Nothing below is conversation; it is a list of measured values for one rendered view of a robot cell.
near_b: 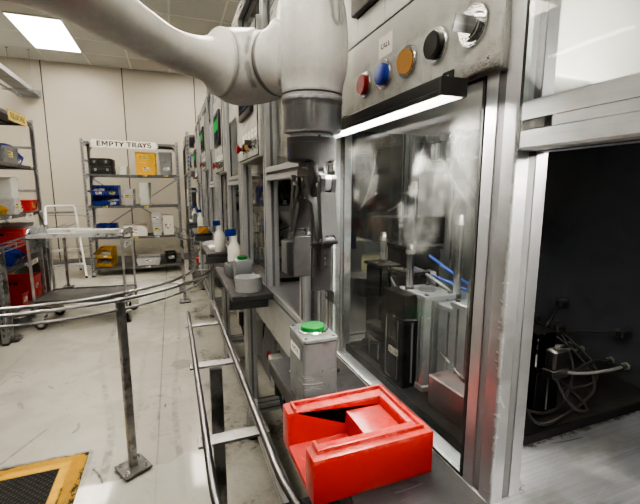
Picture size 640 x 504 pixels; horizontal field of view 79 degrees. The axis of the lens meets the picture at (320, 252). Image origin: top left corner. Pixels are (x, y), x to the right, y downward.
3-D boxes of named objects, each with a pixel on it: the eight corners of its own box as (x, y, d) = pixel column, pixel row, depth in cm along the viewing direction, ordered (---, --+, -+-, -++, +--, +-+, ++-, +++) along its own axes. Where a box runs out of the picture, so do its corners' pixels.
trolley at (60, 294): (31, 331, 352) (19, 228, 338) (54, 314, 403) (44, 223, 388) (131, 323, 373) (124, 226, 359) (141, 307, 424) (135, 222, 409)
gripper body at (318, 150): (346, 135, 57) (344, 199, 58) (323, 139, 64) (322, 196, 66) (297, 132, 54) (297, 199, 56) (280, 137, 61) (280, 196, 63)
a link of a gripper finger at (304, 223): (298, 177, 60) (296, 174, 61) (289, 238, 66) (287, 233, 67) (322, 178, 61) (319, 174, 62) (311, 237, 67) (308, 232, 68)
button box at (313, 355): (288, 387, 68) (287, 322, 66) (330, 379, 71) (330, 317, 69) (302, 411, 61) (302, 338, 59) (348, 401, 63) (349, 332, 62)
